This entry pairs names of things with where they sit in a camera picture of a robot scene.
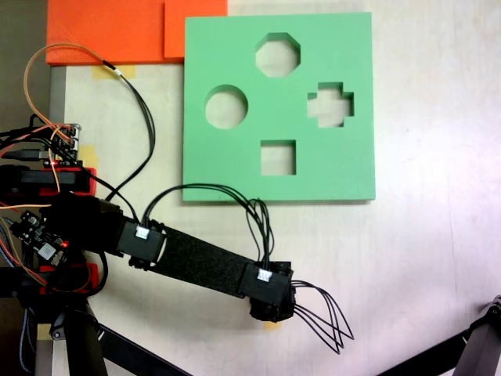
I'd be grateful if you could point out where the black circuit board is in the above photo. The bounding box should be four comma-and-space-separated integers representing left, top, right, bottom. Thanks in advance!
11, 209, 66, 263

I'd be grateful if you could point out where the orange signal wire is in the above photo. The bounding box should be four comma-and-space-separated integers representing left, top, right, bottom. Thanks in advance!
0, 154, 63, 211

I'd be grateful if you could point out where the braided grey cable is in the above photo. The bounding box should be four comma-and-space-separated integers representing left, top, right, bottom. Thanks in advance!
18, 307, 34, 373

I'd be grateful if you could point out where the notched black tripod leg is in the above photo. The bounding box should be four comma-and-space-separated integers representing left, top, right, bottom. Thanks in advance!
456, 294, 501, 376

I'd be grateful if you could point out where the orange flat block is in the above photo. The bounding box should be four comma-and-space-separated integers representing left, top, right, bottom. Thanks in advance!
45, 0, 229, 66

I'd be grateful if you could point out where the yellow tape patch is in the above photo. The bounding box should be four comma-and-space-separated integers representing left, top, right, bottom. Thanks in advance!
80, 144, 99, 169

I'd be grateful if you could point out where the black power cable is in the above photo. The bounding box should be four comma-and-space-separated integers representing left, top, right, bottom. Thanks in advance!
102, 58, 157, 228

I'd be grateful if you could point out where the black gripper wire loop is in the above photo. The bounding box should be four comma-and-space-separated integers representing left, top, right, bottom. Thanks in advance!
291, 278, 355, 356

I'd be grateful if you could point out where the black table clamp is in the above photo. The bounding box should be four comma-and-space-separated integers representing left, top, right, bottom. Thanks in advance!
0, 164, 92, 196

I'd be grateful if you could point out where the yellow tape strip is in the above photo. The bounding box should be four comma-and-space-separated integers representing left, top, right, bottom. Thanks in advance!
92, 64, 137, 79

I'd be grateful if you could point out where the long orange wire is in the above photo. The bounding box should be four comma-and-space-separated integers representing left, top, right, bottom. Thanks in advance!
23, 42, 106, 142

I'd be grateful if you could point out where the black forearm wire bundle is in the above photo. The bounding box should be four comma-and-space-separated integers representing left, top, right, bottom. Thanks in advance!
143, 183, 272, 271

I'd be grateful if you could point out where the black USB cable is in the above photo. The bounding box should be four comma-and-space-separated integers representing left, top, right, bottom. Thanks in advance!
0, 148, 46, 161

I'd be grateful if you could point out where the green shape sorting board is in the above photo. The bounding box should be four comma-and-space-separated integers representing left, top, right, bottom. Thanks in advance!
182, 11, 377, 204

